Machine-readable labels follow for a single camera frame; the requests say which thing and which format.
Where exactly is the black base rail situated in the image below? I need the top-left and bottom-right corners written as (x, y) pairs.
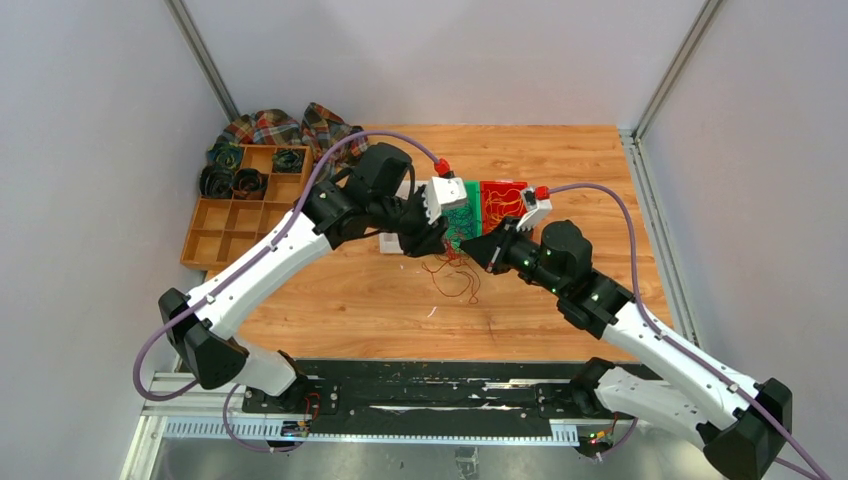
top-left (142, 357), bottom-right (743, 458)

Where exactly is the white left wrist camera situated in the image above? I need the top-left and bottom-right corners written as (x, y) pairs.
top-left (423, 158), bottom-right (468, 224)

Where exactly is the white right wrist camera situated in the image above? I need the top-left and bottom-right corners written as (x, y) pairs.
top-left (517, 186), bottom-right (553, 232)

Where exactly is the green plastic bin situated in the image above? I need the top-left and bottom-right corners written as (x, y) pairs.
top-left (443, 181), bottom-right (483, 250)

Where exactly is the plaid cloth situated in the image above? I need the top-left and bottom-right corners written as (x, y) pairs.
top-left (213, 102), bottom-right (363, 158)

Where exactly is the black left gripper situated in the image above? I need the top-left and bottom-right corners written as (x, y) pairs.
top-left (371, 185), bottom-right (451, 258)

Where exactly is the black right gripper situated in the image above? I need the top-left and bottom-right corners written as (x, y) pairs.
top-left (459, 216), bottom-right (565, 297)

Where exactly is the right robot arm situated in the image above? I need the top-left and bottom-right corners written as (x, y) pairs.
top-left (460, 217), bottom-right (792, 479)

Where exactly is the white plastic bin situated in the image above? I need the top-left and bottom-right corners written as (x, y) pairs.
top-left (378, 180), bottom-right (410, 255)

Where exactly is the red plastic bin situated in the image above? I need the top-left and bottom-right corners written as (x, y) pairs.
top-left (480, 181), bottom-right (528, 234)

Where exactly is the blue cable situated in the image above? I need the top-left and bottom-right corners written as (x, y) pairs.
top-left (445, 198), bottom-right (481, 243)

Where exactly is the yellow cable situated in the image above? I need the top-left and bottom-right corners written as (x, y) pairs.
top-left (483, 188), bottom-right (528, 230)

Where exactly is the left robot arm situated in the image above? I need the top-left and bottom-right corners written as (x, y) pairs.
top-left (158, 143), bottom-right (467, 413)

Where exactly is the wooden compartment tray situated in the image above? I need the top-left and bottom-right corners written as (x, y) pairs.
top-left (180, 144), bottom-right (314, 271)

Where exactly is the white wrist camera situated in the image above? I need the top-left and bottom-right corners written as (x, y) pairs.
top-left (517, 186), bottom-right (553, 232)
top-left (423, 158), bottom-right (468, 224)

